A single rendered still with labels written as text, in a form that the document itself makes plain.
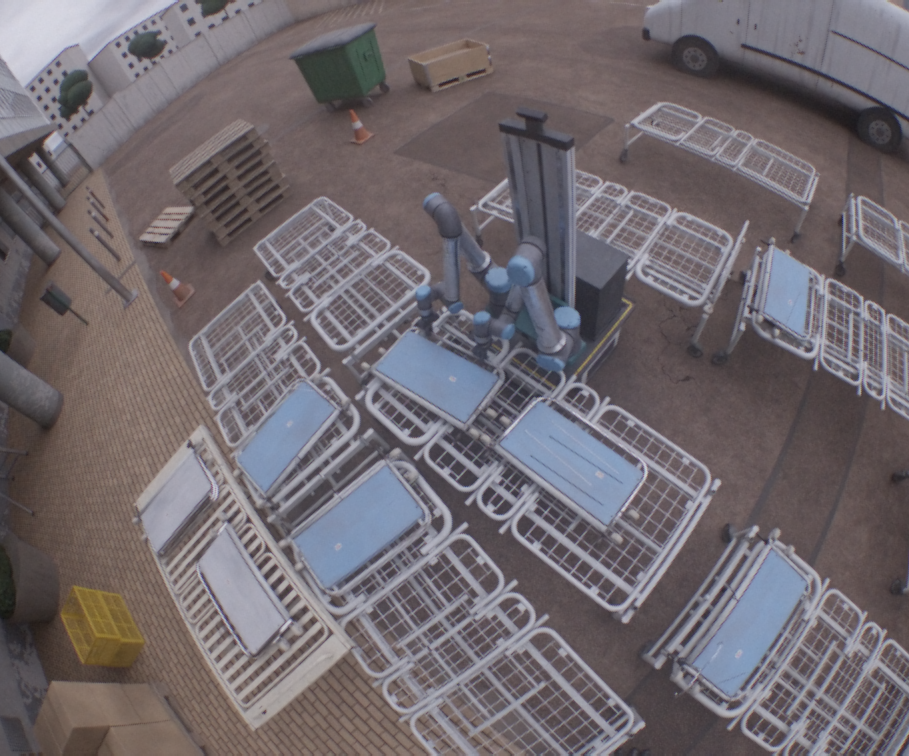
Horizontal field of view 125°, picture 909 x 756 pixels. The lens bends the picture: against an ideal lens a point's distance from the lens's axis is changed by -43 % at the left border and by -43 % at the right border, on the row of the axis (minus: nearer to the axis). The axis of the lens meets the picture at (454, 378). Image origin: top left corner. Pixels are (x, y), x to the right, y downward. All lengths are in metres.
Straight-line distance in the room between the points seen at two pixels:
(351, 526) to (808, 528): 2.89
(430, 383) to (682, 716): 2.58
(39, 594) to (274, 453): 3.92
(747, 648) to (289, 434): 2.82
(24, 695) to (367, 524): 5.16
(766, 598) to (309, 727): 2.84
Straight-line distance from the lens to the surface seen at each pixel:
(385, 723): 2.94
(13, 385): 6.89
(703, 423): 3.00
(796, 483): 3.19
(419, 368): 2.48
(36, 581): 5.65
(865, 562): 3.50
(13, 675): 6.31
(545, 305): 1.83
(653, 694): 2.78
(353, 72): 7.39
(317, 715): 3.15
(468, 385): 2.35
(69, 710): 3.52
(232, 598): 2.58
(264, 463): 2.72
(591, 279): 2.37
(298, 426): 2.66
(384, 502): 2.23
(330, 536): 2.33
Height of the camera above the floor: 2.60
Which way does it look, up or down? 59 degrees down
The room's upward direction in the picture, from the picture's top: 24 degrees counter-clockwise
